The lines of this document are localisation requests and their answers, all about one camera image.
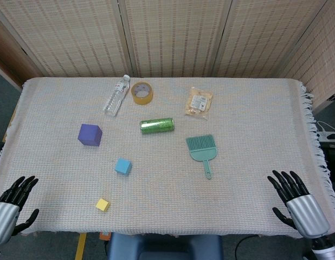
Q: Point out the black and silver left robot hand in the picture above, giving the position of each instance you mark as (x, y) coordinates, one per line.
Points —
(5, 214)

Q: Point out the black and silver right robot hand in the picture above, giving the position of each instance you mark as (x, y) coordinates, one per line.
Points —
(308, 214)

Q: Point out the small yellow foam cube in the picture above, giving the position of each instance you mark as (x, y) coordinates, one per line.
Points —
(102, 204)

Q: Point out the light blue foam cube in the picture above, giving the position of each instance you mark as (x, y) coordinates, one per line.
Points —
(122, 165)

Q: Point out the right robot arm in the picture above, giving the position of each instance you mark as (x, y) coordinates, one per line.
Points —
(326, 249)

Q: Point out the large purple foam cube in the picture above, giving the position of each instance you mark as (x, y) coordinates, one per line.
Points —
(89, 134)

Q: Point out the teal plastic hand brush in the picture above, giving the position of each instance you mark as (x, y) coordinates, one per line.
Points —
(201, 147)

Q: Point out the white power strip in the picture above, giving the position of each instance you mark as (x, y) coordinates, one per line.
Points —
(325, 135)

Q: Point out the yellow floor tape strip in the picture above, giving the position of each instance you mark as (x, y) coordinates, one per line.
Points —
(80, 246)

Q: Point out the small orange object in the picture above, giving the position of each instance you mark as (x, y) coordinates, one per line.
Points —
(104, 235)

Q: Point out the white woven tablecloth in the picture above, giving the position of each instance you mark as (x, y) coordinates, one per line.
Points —
(167, 189)

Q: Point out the blue padded chair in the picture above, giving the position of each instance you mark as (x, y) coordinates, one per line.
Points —
(164, 247)

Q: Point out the clear snack packet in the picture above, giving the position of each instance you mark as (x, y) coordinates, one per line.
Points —
(198, 101)

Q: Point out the clear plastic water bottle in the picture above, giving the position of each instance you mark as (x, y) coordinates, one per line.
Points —
(116, 96)

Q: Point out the green drink can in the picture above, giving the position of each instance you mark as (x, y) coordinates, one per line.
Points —
(156, 126)

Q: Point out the yellow packing tape roll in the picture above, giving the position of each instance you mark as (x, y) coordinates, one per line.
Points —
(141, 94)

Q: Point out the woven bamboo folding screen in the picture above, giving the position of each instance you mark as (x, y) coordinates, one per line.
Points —
(170, 35)

